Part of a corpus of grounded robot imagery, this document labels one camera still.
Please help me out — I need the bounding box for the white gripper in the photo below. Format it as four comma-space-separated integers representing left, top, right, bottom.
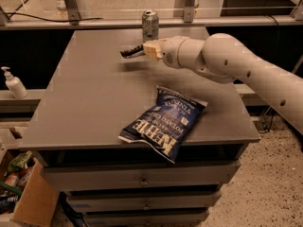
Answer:
143, 36, 187, 69

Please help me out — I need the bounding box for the black rxbar chocolate bar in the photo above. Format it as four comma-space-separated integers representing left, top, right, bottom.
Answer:
120, 44, 145, 59

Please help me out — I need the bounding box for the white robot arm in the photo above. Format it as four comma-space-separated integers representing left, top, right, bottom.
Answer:
143, 33, 303, 133

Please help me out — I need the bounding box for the green 7up can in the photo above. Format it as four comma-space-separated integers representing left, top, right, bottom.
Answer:
142, 9, 159, 42

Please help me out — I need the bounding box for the grey drawer cabinet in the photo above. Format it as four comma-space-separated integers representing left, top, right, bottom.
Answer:
21, 29, 259, 227

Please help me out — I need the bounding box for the blue kettle chips bag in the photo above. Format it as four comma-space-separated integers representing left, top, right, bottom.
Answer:
118, 86, 207, 164

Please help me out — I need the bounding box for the white pump sanitizer bottle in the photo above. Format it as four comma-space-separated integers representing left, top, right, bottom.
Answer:
1, 66, 27, 99

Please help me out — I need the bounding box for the green snack bag in box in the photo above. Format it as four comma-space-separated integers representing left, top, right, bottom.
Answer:
7, 151, 32, 174

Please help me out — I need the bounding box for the cardboard box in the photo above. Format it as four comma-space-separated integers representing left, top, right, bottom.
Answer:
0, 160, 59, 227

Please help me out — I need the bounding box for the metal window rail frame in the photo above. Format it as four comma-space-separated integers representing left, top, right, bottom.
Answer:
1, 0, 302, 29

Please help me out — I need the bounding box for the black cable on ledge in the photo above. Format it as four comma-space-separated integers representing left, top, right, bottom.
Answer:
5, 11, 104, 24

